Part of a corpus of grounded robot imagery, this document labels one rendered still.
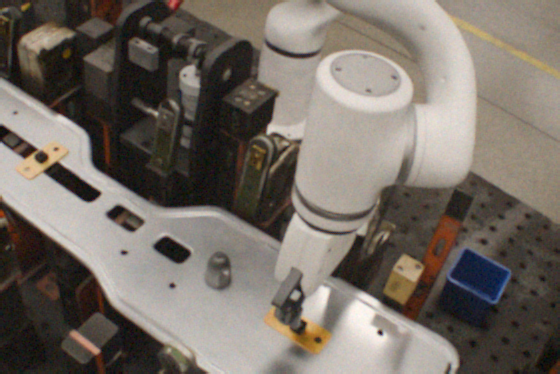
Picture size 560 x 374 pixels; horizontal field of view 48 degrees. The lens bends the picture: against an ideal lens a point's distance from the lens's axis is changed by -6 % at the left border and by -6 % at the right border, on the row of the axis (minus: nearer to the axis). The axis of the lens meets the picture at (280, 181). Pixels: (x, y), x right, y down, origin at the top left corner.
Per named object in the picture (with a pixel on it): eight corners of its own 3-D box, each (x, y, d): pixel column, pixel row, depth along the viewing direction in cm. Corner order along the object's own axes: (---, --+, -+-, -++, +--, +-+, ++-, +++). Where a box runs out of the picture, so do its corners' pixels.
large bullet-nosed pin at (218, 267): (200, 286, 88) (202, 255, 83) (214, 272, 90) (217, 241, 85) (219, 299, 87) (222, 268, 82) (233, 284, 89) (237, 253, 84)
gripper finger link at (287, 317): (283, 278, 71) (276, 312, 76) (267, 298, 69) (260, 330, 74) (308, 293, 70) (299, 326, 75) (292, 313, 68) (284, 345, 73)
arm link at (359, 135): (385, 158, 68) (296, 147, 67) (418, 53, 58) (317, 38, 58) (392, 220, 62) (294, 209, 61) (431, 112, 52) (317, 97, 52)
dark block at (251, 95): (207, 275, 124) (221, 97, 94) (229, 253, 128) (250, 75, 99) (228, 289, 122) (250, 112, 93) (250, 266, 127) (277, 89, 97)
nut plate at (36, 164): (29, 181, 94) (28, 175, 94) (13, 169, 96) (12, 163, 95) (70, 151, 100) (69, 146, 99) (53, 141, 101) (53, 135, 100)
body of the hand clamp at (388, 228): (298, 361, 113) (337, 230, 89) (319, 335, 118) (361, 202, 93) (327, 379, 111) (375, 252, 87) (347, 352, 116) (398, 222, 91)
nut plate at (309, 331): (261, 321, 83) (262, 316, 82) (278, 302, 85) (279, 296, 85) (317, 356, 80) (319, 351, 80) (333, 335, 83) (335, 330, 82)
